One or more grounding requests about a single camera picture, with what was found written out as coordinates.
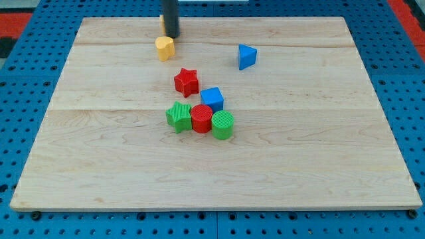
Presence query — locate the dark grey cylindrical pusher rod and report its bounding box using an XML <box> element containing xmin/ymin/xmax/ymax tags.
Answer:
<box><xmin>161</xmin><ymin>0</ymin><xmax>180</xmax><ymax>39</ymax></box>

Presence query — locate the yellow heart block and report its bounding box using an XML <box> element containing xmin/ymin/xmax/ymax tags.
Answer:
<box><xmin>155</xmin><ymin>36</ymin><xmax>175</xmax><ymax>62</ymax></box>

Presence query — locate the red star block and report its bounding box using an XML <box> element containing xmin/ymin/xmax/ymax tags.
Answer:
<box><xmin>174</xmin><ymin>68</ymin><xmax>199</xmax><ymax>98</ymax></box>

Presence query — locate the blue triangle block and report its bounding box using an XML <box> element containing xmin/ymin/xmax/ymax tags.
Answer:
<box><xmin>238</xmin><ymin>44</ymin><xmax>258</xmax><ymax>70</ymax></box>

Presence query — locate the blue cube block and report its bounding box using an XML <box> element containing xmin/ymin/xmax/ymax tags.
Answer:
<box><xmin>200</xmin><ymin>87</ymin><xmax>224</xmax><ymax>113</ymax></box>

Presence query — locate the green star block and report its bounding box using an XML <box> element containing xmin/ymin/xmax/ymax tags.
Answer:
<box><xmin>165</xmin><ymin>102</ymin><xmax>192</xmax><ymax>133</ymax></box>

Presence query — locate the red cylinder block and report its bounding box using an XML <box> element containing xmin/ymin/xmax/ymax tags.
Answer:
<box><xmin>190</xmin><ymin>104</ymin><xmax>213</xmax><ymax>133</ymax></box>

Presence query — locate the green cylinder block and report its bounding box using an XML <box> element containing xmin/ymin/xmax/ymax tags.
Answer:
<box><xmin>212</xmin><ymin>110</ymin><xmax>234</xmax><ymax>140</ymax></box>

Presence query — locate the light wooden board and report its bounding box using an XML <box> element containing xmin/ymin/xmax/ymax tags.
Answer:
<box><xmin>10</xmin><ymin>17</ymin><xmax>422</xmax><ymax>212</ymax></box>

